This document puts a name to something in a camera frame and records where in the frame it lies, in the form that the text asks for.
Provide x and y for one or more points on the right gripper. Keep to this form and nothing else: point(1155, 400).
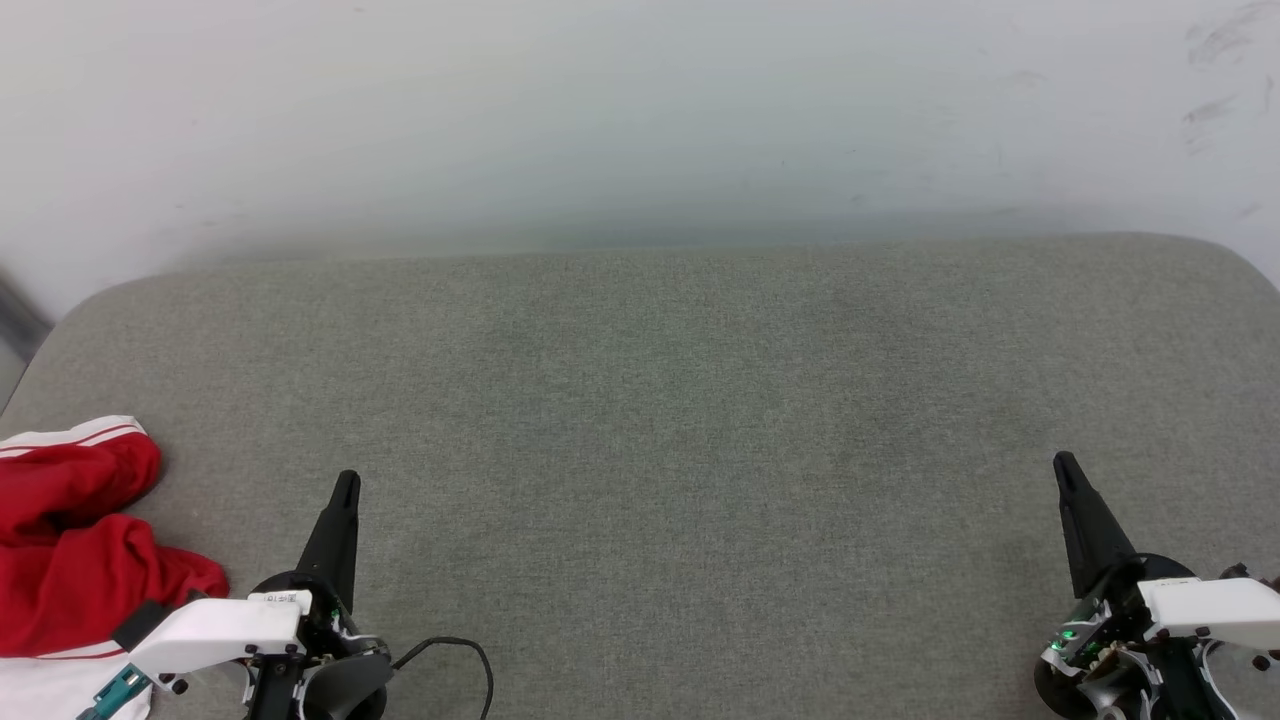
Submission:
point(1100, 650)

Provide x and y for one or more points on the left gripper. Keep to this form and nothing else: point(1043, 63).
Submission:
point(340, 690)

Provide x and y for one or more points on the red and white jersey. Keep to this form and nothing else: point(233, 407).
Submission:
point(70, 580)

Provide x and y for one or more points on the grey fabric sofa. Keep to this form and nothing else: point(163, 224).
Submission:
point(640, 450)

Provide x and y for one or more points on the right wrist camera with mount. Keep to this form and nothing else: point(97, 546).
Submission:
point(1220, 605)

